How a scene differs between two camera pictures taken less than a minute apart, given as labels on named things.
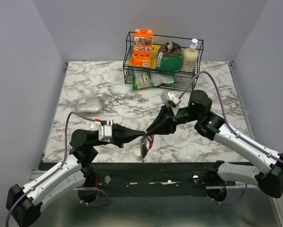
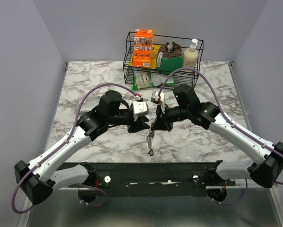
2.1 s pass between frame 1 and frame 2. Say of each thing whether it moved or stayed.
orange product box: stayed
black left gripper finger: moved
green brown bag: stayed
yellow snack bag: stayed
